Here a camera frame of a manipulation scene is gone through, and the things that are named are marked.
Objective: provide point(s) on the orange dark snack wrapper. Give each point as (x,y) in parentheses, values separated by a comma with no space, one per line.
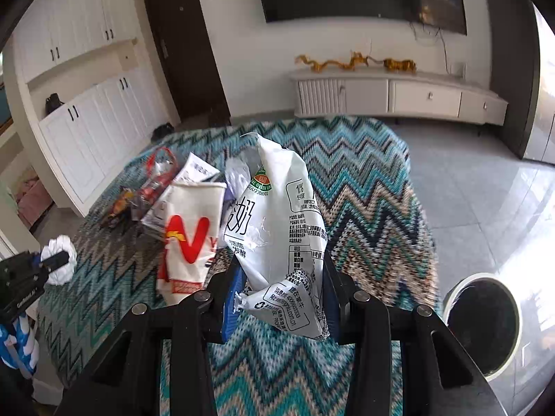
(121,201)

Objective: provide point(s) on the white milk pouch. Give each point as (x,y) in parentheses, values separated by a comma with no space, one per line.
(282,208)

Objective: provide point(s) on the white tissue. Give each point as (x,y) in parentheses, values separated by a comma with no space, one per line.
(63,271)

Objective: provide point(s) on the dark brown door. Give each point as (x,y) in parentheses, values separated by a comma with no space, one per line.
(186,52)

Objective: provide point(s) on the white lower cabinet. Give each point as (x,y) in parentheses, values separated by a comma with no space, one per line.
(86,138)

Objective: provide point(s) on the gold dragon ornament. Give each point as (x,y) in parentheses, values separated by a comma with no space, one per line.
(329,66)

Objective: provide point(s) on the white printed leaflet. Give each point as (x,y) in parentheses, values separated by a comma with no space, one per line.
(195,171)

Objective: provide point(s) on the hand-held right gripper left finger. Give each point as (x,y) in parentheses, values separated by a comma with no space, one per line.
(230,307)

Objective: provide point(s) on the gold tiger ornament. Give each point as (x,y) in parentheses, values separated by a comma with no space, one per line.
(399,66)

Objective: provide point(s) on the white paper bag red print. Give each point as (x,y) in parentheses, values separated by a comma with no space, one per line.
(190,225)

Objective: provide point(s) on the clear plastic wrapper blue print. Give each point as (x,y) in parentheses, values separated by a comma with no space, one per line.
(237,177)

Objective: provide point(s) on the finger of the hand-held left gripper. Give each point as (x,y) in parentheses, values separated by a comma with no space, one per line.
(56,260)

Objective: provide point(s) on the white TV cabinet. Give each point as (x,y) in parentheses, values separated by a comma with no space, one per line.
(425,95)

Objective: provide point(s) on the dark shoes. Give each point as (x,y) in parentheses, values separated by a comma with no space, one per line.
(162,132)

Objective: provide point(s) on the teal zigzag blanket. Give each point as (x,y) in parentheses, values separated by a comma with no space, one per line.
(368,190)

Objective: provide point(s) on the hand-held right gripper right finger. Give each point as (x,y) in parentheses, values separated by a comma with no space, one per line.
(333,316)

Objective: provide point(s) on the round white trash bin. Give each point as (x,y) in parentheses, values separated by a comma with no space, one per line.
(485,325)

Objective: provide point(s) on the white upper wall cabinet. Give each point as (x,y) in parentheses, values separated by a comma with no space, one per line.
(73,21)

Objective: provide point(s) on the black bag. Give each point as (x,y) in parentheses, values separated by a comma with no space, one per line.
(55,103)

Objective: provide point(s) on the grey clear plastic wrapper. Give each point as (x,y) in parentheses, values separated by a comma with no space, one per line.
(154,221)

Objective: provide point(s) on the pink cloth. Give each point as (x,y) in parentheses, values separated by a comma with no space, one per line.
(34,201)

